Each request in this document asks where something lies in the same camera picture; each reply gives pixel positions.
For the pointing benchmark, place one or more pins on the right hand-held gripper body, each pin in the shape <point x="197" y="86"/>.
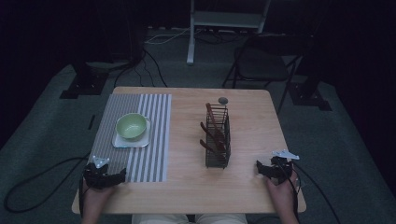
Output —
<point x="281" y="168"/>

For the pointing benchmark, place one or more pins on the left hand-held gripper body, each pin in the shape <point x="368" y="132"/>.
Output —
<point x="99" y="179"/>

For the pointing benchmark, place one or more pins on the person's left hand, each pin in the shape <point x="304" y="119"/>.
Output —
<point x="97" y="195"/>

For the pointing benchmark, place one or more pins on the person's right hand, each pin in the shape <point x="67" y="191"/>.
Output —
<point x="281" y="194"/>

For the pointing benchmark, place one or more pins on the white square plate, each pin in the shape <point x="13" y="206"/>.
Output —
<point x="120" y="143"/>

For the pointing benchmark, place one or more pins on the grey striped placemat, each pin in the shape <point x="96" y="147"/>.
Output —
<point x="152" y="137"/>

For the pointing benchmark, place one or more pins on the green bowl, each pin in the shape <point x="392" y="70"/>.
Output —
<point x="131" y="125"/>

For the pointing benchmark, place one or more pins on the small black floor object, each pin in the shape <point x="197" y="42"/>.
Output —
<point x="91" y="122"/>

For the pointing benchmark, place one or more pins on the person's light trousers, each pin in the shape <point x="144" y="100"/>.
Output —
<point x="162" y="219"/>

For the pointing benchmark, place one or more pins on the long brown wooden utensil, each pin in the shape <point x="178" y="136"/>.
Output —
<point x="214" y="123"/>

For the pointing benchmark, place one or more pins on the black stand base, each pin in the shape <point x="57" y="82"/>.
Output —
<point x="308" y="96"/>
<point x="84" y="84"/>

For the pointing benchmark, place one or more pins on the small grey round object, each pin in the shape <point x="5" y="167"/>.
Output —
<point x="223" y="100"/>

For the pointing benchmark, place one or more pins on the black folding chair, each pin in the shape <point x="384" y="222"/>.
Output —
<point x="264" y="67"/>

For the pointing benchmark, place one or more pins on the white metal stand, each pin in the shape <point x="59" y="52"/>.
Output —
<point x="224" y="18"/>

